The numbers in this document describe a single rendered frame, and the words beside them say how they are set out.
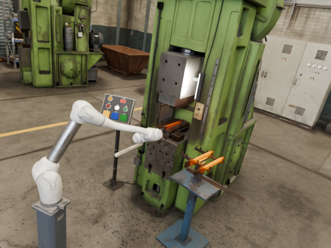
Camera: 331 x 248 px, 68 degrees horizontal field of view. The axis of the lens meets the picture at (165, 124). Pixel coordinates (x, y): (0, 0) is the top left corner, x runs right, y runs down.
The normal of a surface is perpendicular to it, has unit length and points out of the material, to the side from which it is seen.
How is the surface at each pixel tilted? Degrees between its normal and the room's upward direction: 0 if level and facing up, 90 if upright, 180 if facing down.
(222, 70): 90
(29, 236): 0
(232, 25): 90
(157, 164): 90
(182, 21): 90
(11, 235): 0
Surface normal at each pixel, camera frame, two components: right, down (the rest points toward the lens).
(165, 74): -0.58, 0.23
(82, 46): 0.65, 0.20
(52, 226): 0.37, 0.41
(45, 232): -0.39, 0.30
